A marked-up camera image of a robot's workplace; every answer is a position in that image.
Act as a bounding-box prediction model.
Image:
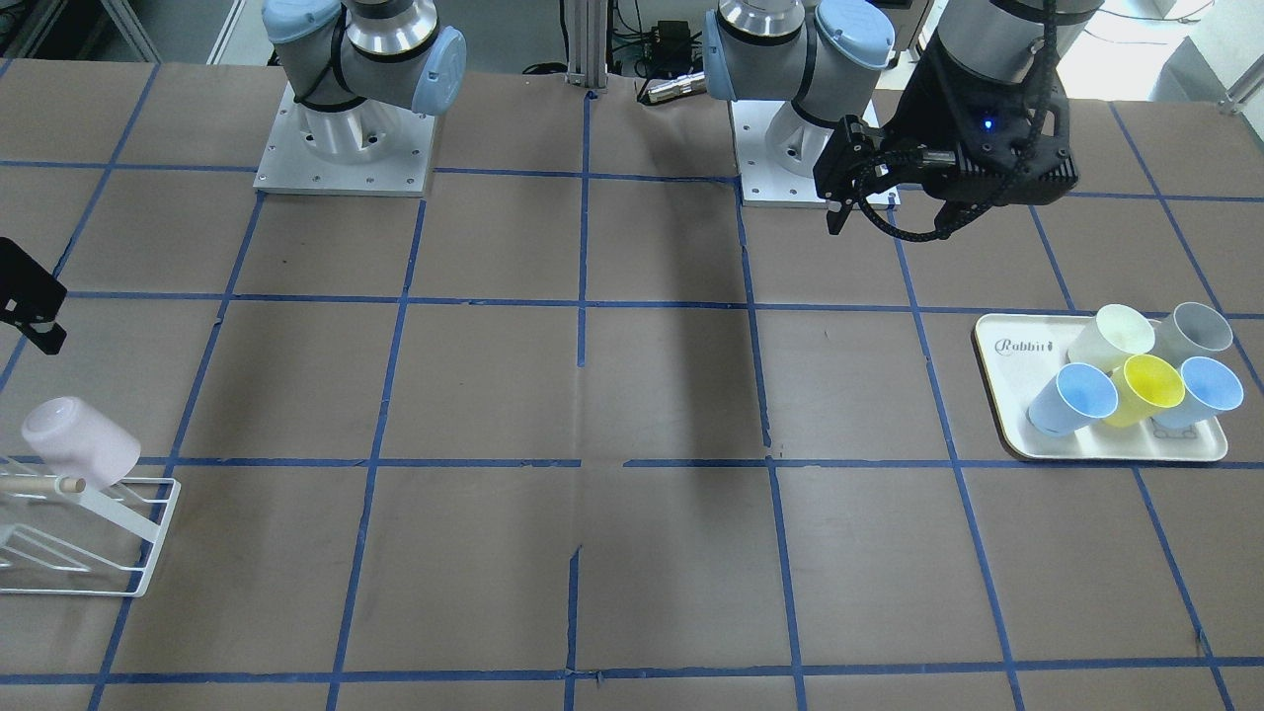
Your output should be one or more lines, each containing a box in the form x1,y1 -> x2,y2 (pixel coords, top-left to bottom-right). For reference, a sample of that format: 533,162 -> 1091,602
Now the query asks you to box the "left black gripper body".
889,40 -> 1074,237

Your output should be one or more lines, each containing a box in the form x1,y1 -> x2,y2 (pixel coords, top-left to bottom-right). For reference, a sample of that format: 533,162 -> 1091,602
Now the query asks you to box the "pink plastic cup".
20,396 -> 142,491

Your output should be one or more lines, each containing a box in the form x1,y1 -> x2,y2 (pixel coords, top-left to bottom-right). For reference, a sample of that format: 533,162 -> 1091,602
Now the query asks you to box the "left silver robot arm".
702,1 -> 1100,243

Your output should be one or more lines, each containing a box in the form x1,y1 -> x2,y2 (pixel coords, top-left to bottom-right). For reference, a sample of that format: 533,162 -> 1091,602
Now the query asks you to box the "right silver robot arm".
257,1 -> 468,199

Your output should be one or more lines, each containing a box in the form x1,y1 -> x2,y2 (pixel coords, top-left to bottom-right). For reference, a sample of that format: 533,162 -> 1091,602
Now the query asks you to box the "cream plastic cup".
1066,304 -> 1155,374

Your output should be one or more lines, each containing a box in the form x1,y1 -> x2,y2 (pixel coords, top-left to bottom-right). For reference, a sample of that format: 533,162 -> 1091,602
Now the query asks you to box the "front light blue cup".
1026,361 -> 1120,436

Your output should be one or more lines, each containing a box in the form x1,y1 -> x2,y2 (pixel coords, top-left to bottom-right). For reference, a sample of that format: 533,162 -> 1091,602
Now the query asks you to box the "light blue cup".
1152,356 -> 1245,431
1026,361 -> 1120,436

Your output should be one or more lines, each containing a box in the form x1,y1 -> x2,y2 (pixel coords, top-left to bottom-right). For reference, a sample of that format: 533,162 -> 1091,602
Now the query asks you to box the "grey plastic cup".
1150,301 -> 1235,367

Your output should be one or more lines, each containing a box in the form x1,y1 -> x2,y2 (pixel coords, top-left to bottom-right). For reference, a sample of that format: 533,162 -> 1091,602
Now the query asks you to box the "yellow plastic cup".
1102,354 -> 1186,428

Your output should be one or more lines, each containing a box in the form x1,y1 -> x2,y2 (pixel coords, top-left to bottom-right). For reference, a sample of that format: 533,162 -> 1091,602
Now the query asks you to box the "rear light blue cup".
1152,356 -> 1245,431

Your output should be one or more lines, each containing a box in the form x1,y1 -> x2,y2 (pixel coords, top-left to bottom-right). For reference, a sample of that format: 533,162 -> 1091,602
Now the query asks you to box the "cream rabbit tray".
975,312 -> 1229,463

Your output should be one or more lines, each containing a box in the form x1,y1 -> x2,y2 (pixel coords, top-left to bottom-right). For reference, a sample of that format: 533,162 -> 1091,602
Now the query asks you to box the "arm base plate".
731,100 -> 833,207
253,85 -> 439,199

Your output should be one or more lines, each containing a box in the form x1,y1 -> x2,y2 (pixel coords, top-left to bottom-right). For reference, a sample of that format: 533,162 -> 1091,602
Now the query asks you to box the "white wire cup rack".
1,458 -> 181,598

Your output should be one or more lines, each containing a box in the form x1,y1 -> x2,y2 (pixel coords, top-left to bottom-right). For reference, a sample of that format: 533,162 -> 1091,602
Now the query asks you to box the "aluminium frame post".
562,0 -> 612,94

